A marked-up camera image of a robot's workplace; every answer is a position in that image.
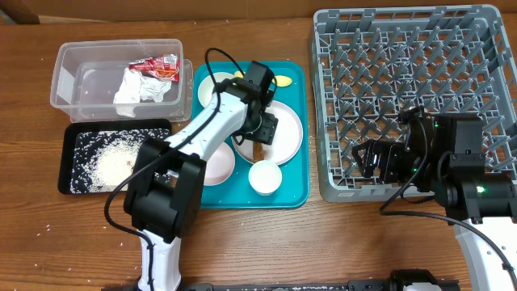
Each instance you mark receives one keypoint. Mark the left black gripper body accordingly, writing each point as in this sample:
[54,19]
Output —
[262,130]

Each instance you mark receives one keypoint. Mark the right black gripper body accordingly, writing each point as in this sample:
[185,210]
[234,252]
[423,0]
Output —
[402,165]

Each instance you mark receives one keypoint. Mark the brown carrot stick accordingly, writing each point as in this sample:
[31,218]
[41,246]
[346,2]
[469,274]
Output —
[258,154]

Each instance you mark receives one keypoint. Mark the pink bowl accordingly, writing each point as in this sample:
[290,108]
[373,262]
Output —
[220,166]

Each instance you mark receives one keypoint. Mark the cream green bowl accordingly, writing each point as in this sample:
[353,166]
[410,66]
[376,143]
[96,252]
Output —
[206,87]

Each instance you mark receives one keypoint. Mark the red snack wrapper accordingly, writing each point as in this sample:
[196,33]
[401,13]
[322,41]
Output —
[164,67]

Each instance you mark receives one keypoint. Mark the white napkin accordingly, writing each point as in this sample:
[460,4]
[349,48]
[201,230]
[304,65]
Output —
[136,87]

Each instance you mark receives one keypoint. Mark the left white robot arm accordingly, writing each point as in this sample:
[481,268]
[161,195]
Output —
[165,188]

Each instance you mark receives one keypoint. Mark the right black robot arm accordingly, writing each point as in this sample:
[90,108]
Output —
[443,155]

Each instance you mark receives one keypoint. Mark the grey dishwasher rack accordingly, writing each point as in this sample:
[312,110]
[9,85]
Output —
[369,64]

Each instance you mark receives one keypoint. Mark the black waste tray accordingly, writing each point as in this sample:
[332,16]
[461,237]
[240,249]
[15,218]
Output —
[74,129]

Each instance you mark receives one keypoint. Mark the large white plate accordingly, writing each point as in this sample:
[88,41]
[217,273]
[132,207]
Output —
[288,135]

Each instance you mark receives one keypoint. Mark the small white cup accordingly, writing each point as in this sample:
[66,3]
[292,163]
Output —
[265,177]

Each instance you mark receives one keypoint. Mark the yellow plastic spoon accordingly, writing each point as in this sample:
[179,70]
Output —
[278,80]

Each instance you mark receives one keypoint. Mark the teal plastic tray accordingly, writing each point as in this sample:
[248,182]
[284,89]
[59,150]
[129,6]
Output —
[236,192]

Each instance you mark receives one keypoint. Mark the spilled white rice pile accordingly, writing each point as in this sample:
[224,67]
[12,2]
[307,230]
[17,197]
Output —
[103,159]

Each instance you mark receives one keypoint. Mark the clear plastic bin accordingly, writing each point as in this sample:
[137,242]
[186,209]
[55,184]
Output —
[88,74]

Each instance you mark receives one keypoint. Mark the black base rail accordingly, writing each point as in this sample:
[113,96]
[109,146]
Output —
[398,280]

